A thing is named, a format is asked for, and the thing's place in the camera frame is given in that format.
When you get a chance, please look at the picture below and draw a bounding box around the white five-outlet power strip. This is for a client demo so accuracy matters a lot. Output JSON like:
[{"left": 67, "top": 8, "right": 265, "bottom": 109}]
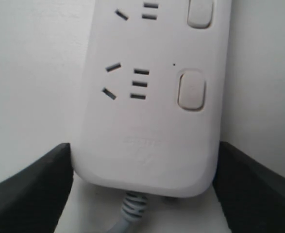
[{"left": 71, "top": 0, "right": 232, "bottom": 198}]

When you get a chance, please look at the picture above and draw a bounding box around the grey power cord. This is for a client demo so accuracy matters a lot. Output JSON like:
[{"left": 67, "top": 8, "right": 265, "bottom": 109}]
[{"left": 107, "top": 191, "right": 149, "bottom": 233}]

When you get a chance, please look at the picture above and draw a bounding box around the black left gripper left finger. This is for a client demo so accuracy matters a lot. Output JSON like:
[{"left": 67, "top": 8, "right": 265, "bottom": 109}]
[{"left": 0, "top": 143, "right": 73, "bottom": 233}]

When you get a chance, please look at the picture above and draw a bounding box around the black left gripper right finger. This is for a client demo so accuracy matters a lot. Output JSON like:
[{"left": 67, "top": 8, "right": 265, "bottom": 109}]
[{"left": 213, "top": 142, "right": 285, "bottom": 233}]

